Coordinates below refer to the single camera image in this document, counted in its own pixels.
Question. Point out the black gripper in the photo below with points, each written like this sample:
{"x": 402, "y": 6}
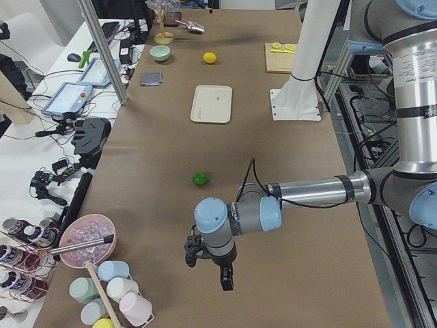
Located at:
{"x": 222, "y": 260}

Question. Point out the green lime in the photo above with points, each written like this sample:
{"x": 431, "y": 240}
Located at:
{"x": 200, "y": 178}

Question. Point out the yellow lemon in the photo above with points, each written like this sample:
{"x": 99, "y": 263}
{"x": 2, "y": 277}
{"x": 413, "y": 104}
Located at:
{"x": 209, "y": 58}

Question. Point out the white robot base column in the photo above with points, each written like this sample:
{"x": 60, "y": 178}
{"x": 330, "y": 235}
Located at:
{"x": 298, "y": 98}

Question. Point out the cream rabbit tray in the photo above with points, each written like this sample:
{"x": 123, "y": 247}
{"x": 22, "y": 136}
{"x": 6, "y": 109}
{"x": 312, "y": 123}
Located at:
{"x": 211, "y": 104}

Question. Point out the pink plastic cup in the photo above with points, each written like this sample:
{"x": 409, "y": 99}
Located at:
{"x": 136, "y": 309}

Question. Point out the white plastic cup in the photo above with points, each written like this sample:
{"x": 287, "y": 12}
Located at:
{"x": 118, "y": 287}

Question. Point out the blue plastic cup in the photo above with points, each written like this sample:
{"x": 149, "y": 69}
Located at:
{"x": 113, "y": 268}

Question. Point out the metal scoop in ice bowl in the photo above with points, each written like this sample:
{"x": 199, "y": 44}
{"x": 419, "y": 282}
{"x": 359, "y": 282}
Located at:
{"x": 79, "y": 246}

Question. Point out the yellow plastic cup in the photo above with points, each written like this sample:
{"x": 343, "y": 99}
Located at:
{"x": 104, "y": 323}

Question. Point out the grey plastic cup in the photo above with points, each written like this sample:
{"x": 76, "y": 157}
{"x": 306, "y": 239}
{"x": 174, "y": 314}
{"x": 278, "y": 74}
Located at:
{"x": 93, "y": 311}

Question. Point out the green plastic cup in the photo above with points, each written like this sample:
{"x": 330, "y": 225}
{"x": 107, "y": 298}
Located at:
{"x": 83, "y": 290}

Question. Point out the pink bowl of ice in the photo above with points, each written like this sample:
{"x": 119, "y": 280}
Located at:
{"x": 84, "y": 229}

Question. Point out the black flat bar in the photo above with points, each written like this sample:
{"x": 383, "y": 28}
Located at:
{"x": 72, "y": 211}

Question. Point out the grey folded cloth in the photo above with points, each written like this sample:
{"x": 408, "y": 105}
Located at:
{"x": 151, "y": 79}

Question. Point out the wooden cutting board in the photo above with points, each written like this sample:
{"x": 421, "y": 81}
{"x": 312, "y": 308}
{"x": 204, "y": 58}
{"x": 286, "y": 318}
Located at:
{"x": 279, "y": 62}

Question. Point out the yellow plastic knife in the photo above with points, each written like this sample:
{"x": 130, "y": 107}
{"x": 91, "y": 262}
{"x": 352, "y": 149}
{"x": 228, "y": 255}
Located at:
{"x": 282, "y": 51}

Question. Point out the mint green bowl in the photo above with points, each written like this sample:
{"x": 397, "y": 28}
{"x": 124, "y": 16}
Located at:
{"x": 160, "y": 53}

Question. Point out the blue teach pendant near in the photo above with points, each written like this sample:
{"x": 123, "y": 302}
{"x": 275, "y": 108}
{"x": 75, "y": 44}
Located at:
{"x": 69, "y": 98}

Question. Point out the blue teach pendant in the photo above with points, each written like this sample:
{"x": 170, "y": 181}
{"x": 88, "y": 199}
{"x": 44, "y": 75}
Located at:
{"x": 69, "y": 98}
{"x": 95, "y": 74}

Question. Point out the blue teach pendant far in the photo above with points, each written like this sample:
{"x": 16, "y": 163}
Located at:
{"x": 95, "y": 74}

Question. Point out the wooden mug tree stand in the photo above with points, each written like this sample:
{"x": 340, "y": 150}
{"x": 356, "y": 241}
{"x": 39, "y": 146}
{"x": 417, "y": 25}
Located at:
{"x": 162, "y": 37}

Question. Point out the silver metal scoop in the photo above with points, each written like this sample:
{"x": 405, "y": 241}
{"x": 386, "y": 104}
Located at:
{"x": 192, "y": 27}

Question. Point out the green clamp tool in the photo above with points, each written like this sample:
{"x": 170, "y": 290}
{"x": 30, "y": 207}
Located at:
{"x": 85, "y": 58}

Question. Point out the black computer mouse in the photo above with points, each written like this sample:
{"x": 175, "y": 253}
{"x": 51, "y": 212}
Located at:
{"x": 73, "y": 57}

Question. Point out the black keyboard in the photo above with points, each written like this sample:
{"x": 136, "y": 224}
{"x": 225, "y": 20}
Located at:
{"x": 109, "y": 30}

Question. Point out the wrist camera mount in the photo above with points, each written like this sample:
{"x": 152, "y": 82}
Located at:
{"x": 195, "y": 248}

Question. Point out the black plastic bracket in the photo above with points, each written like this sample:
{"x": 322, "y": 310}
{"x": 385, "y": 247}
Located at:
{"x": 90, "y": 136}

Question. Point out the copper wire bottle rack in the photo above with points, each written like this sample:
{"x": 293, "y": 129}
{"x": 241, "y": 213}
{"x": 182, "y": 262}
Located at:
{"x": 26, "y": 265}

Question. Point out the aluminium frame post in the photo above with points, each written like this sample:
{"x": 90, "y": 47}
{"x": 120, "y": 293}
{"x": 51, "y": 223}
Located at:
{"x": 89, "y": 14}

